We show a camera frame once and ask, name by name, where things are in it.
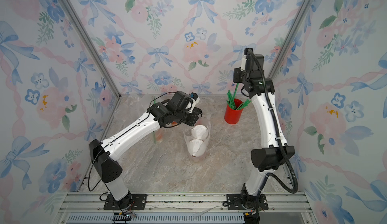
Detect green wrapped straws bundle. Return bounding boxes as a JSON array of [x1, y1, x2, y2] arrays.
[[227, 91, 252, 111]]

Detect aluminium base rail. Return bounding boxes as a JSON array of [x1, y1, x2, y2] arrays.
[[53, 192, 317, 224]]

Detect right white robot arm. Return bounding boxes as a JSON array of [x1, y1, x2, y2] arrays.
[[233, 48, 298, 213]]

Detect white lid cup back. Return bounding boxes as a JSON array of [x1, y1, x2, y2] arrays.
[[187, 139, 207, 158]]

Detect red cup white lid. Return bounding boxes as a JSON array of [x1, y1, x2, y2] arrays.
[[191, 124, 210, 140]]

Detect red straw holder cup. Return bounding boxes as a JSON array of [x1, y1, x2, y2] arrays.
[[224, 99, 243, 125]]

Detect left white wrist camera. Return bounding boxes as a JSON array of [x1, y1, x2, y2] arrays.
[[186, 93, 200, 113]]

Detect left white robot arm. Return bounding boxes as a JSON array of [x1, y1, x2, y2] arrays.
[[89, 91, 203, 212]]

